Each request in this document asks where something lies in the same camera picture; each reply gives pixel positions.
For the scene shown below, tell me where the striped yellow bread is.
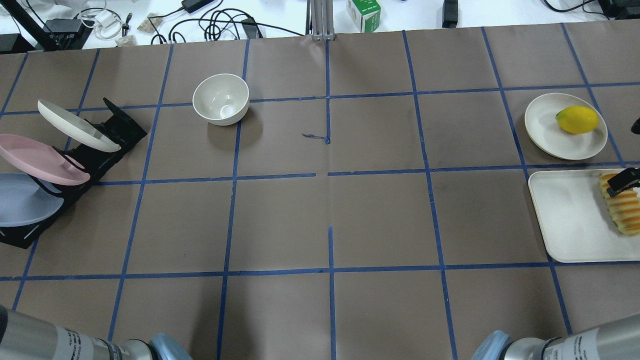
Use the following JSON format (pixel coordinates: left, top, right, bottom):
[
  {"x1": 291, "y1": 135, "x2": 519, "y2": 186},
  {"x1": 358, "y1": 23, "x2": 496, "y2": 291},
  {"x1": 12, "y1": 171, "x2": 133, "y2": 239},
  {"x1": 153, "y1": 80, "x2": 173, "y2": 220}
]
[{"x1": 598, "y1": 173, "x2": 640, "y2": 236}]

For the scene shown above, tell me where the light blue plate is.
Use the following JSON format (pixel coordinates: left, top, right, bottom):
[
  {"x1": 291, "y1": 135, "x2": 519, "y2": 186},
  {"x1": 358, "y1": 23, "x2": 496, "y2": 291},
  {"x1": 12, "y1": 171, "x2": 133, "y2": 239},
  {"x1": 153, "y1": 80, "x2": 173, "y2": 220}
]
[{"x1": 0, "y1": 173, "x2": 64, "y2": 227}]

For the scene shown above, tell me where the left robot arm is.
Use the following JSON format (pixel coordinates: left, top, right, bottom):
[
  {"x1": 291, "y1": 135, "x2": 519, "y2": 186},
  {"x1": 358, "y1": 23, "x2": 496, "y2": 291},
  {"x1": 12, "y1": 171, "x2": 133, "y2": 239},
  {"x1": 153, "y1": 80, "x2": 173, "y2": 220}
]
[{"x1": 0, "y1": 306, "x2": 192, "y2": 360}]

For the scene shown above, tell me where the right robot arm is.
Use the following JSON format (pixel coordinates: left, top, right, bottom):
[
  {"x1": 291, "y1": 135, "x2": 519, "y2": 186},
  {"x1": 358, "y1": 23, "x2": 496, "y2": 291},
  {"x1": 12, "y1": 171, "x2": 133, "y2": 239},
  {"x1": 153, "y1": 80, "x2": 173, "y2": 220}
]
[{"x1": 473, "y1": 167, "x2": 640, "y2": 360}]

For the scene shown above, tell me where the cream plate with lemon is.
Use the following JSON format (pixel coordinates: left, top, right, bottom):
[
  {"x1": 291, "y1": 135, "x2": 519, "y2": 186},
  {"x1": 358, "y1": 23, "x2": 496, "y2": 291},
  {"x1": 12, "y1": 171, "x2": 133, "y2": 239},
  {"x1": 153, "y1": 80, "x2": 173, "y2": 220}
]
[{"x1": 525, "y1": 93, "x2": 608, "y2": 160}]

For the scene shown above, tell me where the black plate rack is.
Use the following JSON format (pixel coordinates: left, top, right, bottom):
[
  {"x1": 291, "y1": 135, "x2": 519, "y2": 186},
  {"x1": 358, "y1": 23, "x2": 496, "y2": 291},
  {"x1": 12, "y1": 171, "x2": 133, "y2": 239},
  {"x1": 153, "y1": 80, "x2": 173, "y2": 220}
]
[{"x1": 0, "y1": 99, "x2": 147, "y2": 249}]

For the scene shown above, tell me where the cream plate in rack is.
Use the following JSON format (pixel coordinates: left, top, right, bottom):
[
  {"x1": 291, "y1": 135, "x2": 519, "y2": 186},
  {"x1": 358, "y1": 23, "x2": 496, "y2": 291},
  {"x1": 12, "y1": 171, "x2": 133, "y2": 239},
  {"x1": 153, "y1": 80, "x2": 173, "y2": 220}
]
[{"x1": 38, "y1": 99, "x2": 121, "y2": 153}]

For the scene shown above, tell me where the pink plate in rack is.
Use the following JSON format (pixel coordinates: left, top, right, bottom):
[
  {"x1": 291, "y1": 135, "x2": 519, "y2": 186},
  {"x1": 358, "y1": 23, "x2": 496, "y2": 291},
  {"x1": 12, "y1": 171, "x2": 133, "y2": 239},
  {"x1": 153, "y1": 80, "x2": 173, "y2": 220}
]
[{"x1": 0, "y1": 134, "x2": 90, "y2": 186}]

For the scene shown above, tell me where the white rectangular tray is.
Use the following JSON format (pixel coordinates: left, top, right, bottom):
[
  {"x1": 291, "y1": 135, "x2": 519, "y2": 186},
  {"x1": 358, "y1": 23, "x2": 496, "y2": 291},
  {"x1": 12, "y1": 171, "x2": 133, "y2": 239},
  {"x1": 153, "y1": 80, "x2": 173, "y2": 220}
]
[{"x1": 528, "y1": 168, "x2": 640, "y2": 264}]

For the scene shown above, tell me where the yellow lemon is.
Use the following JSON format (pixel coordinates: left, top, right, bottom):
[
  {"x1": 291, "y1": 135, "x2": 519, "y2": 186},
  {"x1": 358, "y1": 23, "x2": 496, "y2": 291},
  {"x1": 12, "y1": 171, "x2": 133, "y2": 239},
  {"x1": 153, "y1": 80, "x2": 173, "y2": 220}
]
[{"x1": 555, "y1": 105, "x2": 600, "y2": 135}]

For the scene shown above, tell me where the green white carton box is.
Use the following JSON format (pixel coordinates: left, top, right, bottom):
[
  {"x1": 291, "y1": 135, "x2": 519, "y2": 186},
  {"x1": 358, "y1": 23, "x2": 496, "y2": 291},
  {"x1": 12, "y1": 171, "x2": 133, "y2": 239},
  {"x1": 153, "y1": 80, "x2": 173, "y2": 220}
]
[{"x1": 346, "y1": 0, "x2": 382, "y2": 34}]

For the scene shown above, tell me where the black power adapter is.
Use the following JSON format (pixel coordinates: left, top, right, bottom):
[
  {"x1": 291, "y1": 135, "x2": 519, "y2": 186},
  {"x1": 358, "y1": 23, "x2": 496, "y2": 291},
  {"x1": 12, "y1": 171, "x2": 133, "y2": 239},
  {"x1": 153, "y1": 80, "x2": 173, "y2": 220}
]
[{"x1": 241, "y1": 17, "x2": 265, "y2": 39}]

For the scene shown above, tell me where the cream ceramic bowl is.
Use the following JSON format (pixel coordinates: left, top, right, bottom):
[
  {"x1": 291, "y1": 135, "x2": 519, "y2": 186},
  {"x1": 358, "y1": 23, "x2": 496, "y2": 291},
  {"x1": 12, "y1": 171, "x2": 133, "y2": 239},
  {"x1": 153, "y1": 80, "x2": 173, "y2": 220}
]
[{"x1": 192, "y1": 73, "x2": 250, "y2": 126}]

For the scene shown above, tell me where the aluminium frame post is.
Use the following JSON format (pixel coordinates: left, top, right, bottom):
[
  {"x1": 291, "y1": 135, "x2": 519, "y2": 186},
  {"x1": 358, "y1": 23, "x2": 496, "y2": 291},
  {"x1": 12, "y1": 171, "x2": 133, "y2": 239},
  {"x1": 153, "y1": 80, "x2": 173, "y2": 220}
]
[{"x1": 305, "y1": 0, "x2": 336, "y2": 41}]

